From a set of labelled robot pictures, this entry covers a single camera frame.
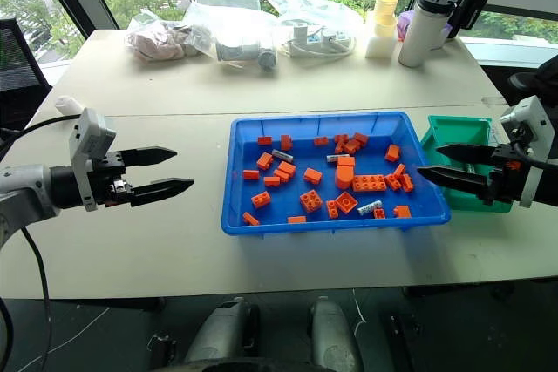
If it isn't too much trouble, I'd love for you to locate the orange curved-slope toy brick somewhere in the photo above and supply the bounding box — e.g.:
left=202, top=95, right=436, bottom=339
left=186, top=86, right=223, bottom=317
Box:
left=334, top=155, right=357, bottom=191

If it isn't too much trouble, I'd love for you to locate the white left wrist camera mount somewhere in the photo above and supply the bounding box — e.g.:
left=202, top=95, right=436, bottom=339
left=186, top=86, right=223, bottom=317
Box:
left=68, top=106, right=118, bottom=213

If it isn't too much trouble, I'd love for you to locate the grey rounded robot leg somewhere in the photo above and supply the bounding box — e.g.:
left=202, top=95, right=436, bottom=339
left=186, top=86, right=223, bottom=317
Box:
left=184, top=296, right=262, bottom=364
left=308, top=296, right=364, bottom=372

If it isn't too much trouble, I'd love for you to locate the thin white floor cable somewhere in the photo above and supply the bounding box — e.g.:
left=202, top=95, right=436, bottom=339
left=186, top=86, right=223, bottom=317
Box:
left=351, top=287, right=368, bottom=348

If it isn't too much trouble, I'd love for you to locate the purple plastic item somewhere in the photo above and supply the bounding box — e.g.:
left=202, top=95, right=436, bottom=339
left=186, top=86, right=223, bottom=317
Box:
left=397, top=10, right=413, bottom=41

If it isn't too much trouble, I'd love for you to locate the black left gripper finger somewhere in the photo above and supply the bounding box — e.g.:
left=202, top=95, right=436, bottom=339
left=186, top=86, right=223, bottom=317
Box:
left=130, top=178, right=194, bottom=209
left=119, top=145, right=178, bottom=169

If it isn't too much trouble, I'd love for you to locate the white thermos with black lid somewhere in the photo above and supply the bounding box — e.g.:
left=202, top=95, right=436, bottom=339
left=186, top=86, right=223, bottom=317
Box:
left=398, top=0, right=459, bottom=69

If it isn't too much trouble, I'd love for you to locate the blue plastic tray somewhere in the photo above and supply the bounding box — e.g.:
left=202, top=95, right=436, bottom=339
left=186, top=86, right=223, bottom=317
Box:
left=221, top=111, right=453, bottom=236

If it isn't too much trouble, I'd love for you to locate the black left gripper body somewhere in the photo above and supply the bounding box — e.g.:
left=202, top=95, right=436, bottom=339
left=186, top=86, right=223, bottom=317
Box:
left=91, top=150, right=134, bottom=208

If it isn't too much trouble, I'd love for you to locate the black rounded object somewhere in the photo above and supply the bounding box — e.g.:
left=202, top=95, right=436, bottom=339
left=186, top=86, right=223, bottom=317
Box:
left=507, top=55, right=558, bottom=107

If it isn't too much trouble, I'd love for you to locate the white device with grey cylinder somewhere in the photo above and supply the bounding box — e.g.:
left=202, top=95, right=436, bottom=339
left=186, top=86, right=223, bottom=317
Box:
left=215, top=37, right=279, bottom=72

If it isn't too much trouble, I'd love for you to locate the black mesh office chair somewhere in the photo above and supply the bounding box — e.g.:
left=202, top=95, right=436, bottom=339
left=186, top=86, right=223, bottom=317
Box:
left=0, top=17, right=54, bottom=130

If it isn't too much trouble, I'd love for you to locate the clear bag with power strip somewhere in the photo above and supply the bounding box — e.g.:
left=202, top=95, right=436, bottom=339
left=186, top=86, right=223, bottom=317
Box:
left=260, top=0, right=364, bottom=60

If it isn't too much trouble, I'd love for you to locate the clear bag with white device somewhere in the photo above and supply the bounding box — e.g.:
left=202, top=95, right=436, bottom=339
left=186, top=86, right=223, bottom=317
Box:
left=186, top=0, right=281, bottom=73

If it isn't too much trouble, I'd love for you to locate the small white plastic piece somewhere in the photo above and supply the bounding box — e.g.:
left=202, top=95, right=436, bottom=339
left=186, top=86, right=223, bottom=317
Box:
left=53, top=94, right=85, bottom=115

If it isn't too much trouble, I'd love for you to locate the orange 2x2 toy brick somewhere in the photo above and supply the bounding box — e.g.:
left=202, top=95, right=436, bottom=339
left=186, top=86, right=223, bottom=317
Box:
left=299, top=188, right=324, bottom=214

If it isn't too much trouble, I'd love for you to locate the black table foot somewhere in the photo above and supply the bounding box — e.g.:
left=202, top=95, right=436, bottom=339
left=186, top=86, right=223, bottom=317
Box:
left=389, top=312, right=420, bottom=372
left=146, top=331, right=179, bottom=365

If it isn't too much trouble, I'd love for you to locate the orange 2x4 studded plate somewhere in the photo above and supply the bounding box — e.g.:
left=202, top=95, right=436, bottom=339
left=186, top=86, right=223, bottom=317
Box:
left=351, top=174, right=388, bottom=193

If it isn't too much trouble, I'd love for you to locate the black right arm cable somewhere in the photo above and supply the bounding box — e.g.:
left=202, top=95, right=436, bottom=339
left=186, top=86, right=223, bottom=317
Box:
left=500, top=139, right=558, bottom=172

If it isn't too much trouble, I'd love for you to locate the white power strip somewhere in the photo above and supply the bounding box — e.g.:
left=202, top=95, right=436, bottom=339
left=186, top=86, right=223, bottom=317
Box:
left=286, top=24, right=352, bottom=58

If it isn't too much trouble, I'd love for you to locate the green plastic tray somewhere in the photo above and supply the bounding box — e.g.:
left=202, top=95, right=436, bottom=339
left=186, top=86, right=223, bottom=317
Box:
left=419, top=114, right=516, bottom=214

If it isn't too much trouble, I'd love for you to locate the clear bag with brown items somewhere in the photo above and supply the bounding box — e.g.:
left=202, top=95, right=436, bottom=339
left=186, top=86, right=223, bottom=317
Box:
left=125, top=9, right=215, bottom=63

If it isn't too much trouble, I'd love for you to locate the pale yellow plastic cup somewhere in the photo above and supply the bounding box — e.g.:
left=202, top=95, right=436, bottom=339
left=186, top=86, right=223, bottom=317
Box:
left=375, top=0, right=400, bottom=20
left=374, top=14, right=399, bottom=38

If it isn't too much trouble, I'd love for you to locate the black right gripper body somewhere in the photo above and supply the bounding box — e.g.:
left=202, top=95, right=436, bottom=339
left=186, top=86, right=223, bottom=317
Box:
left=482, top=143, right=532, bottom=207

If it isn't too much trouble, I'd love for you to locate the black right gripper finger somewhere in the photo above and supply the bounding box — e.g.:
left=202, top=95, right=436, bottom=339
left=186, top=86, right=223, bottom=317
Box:
left=435, top=143, right=496, bottom=166
left=416, top=165, right=493, bottom=204

